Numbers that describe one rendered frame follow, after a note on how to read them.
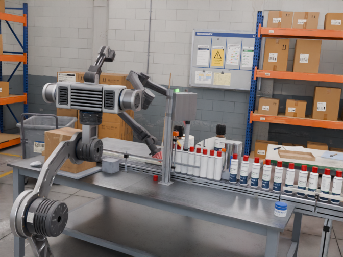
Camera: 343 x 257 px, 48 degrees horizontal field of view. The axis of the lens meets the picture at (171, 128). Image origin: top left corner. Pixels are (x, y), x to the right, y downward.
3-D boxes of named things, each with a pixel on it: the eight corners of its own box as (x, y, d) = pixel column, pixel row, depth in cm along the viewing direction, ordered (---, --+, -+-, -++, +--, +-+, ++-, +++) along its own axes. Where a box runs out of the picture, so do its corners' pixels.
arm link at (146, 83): (134, 86, 271) (142, 73, 268) (132, 82, 275) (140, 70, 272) (179, 107, 296) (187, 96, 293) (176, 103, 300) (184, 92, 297)
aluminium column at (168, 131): (169, 182, 274) (175, 88, 262) (167, 184, 270) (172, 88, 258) (164, 181, 276) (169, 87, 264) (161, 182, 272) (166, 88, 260)
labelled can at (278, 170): (281, 190, 255) (284, 160, 251) (279, 193, 250) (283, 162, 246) (273, 189, 257) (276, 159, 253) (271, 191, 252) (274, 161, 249)
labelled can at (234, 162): (237, 182, 267) (240, 153, 264) (235, 184, 263) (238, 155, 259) (230, 180, 270) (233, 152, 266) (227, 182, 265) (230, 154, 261)
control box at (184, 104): (195, 120, 268) (197, 93, 264) (174, 121, 259) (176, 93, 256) (188, 118, 276) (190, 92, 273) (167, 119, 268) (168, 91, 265)
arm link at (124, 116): (99, 102, 285) (108, 93, 282) (101, 100, 291) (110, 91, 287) (140, 142, 292) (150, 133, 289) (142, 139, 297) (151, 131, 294)
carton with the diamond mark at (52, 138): (96, 166, 296) (97, 132, 291) (75, 173, 275) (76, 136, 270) (66, 159, 309) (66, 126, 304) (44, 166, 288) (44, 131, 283)
